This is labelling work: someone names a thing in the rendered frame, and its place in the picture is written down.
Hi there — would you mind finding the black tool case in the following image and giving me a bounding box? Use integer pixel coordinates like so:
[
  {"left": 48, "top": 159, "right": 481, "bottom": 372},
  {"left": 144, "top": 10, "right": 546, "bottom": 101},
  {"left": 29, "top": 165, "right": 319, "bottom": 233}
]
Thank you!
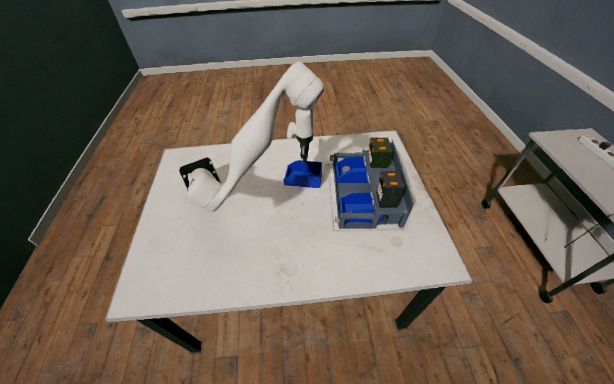
[{"left": 376, "top": 171, "right": 405, "bottom": 208}]

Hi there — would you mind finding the dark green tool case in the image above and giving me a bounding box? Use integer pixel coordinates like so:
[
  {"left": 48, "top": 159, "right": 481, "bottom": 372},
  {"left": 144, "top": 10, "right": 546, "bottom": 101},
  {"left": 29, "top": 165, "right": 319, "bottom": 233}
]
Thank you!
[{"left": 367, "top": 137, "right": 393, "bottom": 168}]

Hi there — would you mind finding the grey metal shelf rack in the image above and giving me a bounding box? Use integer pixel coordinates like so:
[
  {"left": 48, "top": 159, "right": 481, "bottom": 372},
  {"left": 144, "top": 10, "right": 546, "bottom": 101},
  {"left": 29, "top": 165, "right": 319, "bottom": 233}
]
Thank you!
[{"left": 330, "top": 140, "right": 414, "bottom": 229}]

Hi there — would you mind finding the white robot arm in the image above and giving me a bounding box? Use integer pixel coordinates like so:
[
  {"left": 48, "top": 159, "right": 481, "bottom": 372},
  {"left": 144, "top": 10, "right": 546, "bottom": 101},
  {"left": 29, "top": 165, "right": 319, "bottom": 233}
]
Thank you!
[{"left": 187, "top": 61, "right": 324, "bottom": 212}]

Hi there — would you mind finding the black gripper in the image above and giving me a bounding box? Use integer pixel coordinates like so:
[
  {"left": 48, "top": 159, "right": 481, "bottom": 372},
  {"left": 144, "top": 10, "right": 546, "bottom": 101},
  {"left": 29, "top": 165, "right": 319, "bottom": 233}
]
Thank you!
[{"left": 296, "top": 135, "right": 313, "bottom": 163}]

